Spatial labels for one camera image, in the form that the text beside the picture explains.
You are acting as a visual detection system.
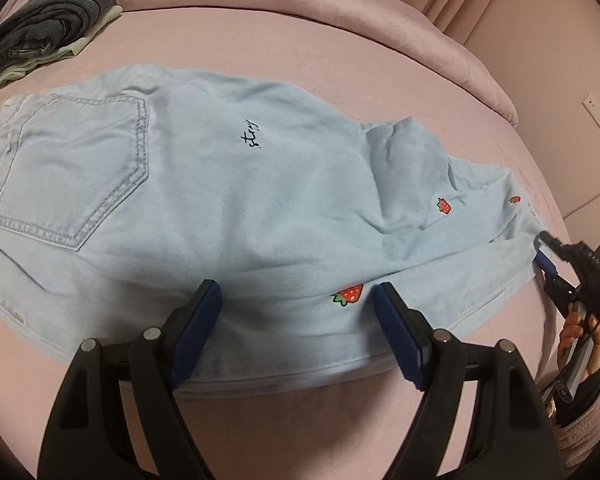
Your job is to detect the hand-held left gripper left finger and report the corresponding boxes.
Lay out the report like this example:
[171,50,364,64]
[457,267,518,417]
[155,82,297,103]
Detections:
[37,279,224,480]

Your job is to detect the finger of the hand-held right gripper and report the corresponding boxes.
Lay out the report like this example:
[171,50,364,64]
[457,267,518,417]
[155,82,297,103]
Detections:
[533,231,577,262]
[532,252,563,288]

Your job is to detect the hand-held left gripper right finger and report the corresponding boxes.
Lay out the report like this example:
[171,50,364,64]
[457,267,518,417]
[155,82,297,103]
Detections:
[372,281,566,480]

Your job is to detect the light blue denim pants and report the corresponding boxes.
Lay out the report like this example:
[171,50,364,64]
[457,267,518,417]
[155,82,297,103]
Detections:
[0,63,548,401]

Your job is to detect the person's right forearm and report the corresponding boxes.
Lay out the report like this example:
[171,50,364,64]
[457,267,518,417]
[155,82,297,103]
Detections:
[547,362,600,480]

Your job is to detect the person's right hand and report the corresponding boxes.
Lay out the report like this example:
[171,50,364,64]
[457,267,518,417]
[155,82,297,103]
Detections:
[556,310,600,377]

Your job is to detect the pink bed sheet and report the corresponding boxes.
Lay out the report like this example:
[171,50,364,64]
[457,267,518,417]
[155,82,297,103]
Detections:
[0,0,581,480]

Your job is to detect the folded pale green cloth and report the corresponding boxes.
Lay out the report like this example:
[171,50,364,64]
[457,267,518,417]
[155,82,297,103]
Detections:
[0,5,124,99]

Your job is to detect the pink duvet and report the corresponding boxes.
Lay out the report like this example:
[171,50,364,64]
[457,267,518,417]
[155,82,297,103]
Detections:
[7,0,520,127]

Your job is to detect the folded dark grey clothes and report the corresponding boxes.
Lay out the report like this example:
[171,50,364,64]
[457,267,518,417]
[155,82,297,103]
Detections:
[0,0,124,62]

